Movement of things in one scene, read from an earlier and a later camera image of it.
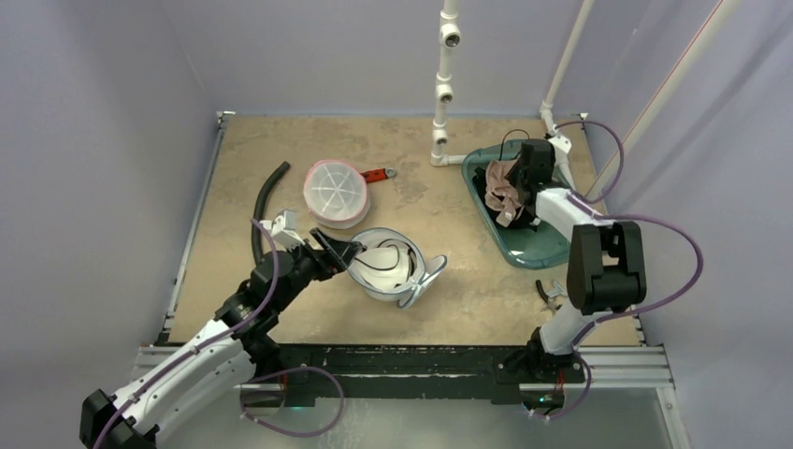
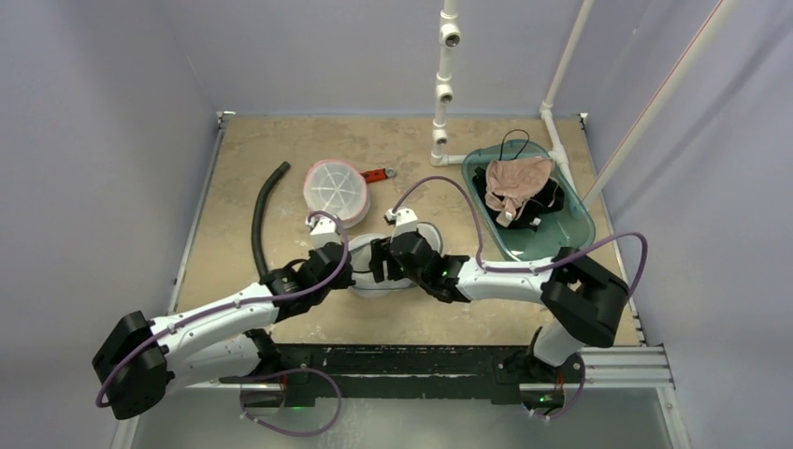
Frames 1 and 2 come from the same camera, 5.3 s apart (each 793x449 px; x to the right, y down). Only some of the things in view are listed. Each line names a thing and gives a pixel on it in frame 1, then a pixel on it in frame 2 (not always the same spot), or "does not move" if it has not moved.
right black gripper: (520, 193) -> (381, 261)
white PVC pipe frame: (561, 145) does not move
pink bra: (500, 194) does not move
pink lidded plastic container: (336, 194) does not move
